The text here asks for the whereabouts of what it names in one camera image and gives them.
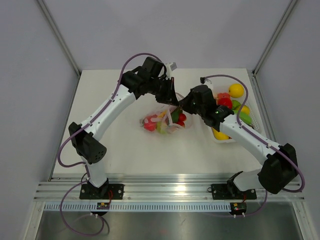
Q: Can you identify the yellow lemon top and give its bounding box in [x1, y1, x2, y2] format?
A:
[228, 83, 245, 98]

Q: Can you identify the purple cable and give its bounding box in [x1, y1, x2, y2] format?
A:
[199, 74, 306, 218]
[57, 52, 166, 237]

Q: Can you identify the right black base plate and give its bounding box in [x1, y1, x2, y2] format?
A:
[207, 183, 257, 200]

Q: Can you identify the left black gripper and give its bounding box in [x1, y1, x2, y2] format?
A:
[148, 76, 179, 107]

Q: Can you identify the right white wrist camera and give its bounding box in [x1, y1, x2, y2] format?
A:
[200, 77, 214, 89]

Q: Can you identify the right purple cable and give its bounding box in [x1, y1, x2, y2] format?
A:
[199, 74, 306, 218]

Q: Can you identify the yellow fruit right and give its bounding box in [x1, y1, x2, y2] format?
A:
[238, 105, 251, 116]

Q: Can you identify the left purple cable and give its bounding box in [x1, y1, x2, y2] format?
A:
[57, 52, 166, 237]

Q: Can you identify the aluminium mounting rail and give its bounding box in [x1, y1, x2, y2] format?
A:
[33, 173, 306, 203]

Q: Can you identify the green pear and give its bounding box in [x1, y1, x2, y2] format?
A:
[156, 122, 167, 135]

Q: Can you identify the yellow mango upper left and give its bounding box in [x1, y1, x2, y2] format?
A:
[211, 127, 230, 141]

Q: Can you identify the left small circuit board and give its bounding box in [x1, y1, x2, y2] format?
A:
[97, 202, 110, 210]

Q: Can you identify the clear pink zip top bag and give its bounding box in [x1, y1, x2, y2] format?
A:
[139, 104, 193, 135]

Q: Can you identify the right aluminium frame post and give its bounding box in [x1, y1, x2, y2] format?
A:
[252, 0, 300, 77]

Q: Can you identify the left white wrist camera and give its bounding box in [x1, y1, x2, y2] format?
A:
[165, 62, 177, 79]

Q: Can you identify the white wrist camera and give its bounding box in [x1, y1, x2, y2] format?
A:
[165, 62, 177, 79]
[200, 77, 214, 89]

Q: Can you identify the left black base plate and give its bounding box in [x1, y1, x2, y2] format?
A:
[79, 183, 124, 200]

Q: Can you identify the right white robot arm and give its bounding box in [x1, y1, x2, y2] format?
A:
[179, 85, 298, 198]

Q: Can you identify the white plastic fruit basket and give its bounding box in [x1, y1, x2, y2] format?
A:
[204, 79, 260, 144]

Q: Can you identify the aluminium frame post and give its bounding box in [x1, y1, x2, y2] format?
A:
[35, 0, 82, 79]
[252, 0, 300, 77]

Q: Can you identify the large green leaf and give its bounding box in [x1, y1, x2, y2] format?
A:
[235, 112, 252, 125]

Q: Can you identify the small circuit board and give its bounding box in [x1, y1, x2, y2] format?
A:
[230, 202, 247, 216]
[97, 202, 110, 210]

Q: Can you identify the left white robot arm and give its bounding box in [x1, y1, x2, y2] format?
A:
[68, 56, 179, 199]

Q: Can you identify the white slotted cable duct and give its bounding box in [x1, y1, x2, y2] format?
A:
[44, 201, 231, 213]

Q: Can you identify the left aluminium frame post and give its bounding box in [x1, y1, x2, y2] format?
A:
[35, 0, 82, 79]

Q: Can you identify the right small circuit board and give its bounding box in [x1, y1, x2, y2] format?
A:
[230, 202, 247, 216]

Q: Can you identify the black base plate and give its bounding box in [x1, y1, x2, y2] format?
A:
[79, 183, 124, 200]
[207, 183, 257, 200]

